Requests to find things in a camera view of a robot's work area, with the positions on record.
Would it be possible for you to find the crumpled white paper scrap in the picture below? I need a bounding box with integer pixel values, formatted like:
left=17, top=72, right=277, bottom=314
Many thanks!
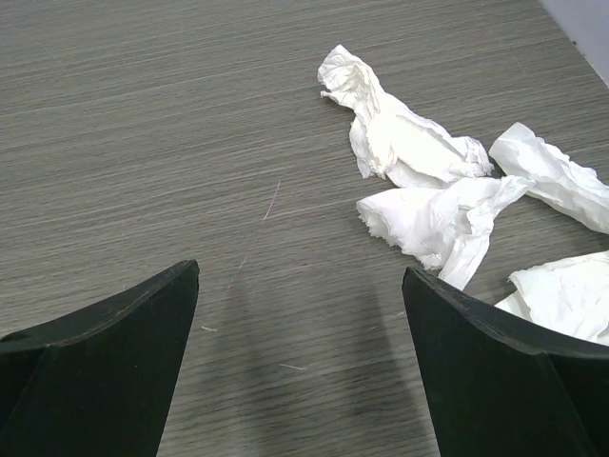
left=496, top=251, right=609, bottom=346
left=356, top=175, right=534, bottom=290
left=318, top=45, right=494, bottom=189
left=489, top=122, right=608, bottom=234

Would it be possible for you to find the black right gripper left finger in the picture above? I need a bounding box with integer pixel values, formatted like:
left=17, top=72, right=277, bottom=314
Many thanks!
left=1, top=260, right=199, bottom=456

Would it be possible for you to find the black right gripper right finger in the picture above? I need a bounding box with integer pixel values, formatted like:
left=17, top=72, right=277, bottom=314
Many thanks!
left=403, top=268, right=608, bottom=456

